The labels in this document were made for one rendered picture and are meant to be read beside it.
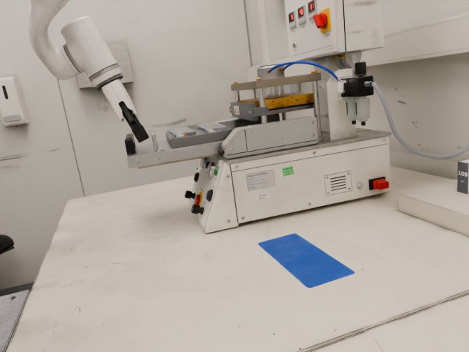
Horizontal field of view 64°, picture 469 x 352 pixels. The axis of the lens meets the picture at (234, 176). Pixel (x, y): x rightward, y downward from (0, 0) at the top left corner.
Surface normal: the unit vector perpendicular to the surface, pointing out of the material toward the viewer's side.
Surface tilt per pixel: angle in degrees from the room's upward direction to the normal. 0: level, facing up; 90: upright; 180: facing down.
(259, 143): 90
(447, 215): 90
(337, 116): 90
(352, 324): 0
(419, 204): 90
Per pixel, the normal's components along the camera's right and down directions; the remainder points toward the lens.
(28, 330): -0.13, -0.96
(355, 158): 0.24, 0.19
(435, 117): -0.94, 0.19
